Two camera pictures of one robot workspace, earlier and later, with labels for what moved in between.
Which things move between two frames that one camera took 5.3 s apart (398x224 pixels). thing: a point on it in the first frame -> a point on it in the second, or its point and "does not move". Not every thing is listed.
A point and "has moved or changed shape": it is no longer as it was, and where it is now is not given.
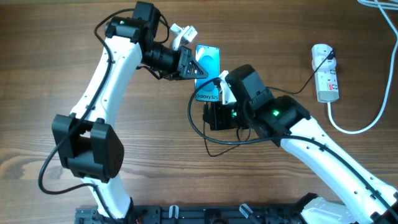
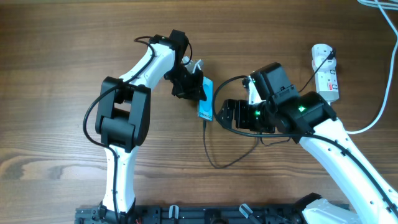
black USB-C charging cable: [331, 56] -> [259, 136]
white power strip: [325, 75] does not move
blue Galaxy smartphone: [209, 58] has moved or changed shape
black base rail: [214, 214] does not move
